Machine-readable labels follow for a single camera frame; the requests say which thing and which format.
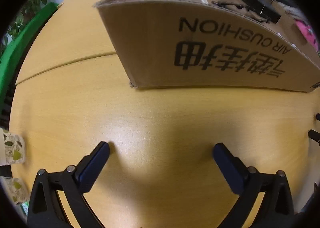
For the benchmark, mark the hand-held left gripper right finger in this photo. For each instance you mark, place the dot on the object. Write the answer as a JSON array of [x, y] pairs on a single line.
[[228, 165]]

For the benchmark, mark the brown cardboard box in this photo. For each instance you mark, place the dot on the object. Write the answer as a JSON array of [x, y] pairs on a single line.
[[155, 43]]

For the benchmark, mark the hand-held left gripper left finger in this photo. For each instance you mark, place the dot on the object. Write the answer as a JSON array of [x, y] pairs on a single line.
[[95, 165]]

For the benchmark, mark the pink plush toy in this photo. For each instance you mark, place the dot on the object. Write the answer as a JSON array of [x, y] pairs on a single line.
[[308, 33]]

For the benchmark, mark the green potted plant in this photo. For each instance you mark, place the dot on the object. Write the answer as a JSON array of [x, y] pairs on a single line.
[[27, 10]]

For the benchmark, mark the green board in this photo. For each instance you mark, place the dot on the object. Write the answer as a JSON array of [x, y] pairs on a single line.
[[27, 30]]

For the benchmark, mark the black charger box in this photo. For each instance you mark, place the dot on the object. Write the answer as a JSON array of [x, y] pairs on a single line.
[[265, 9]]

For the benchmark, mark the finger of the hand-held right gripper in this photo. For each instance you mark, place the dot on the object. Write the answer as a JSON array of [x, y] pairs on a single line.
[[317, 117], [315, 136]]

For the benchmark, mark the green packet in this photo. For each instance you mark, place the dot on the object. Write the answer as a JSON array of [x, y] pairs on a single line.
[[25, 209]]

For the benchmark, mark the leaf-pattern paper cup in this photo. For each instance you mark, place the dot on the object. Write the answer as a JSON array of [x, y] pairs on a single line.
[[13, 148], [16, 190]]

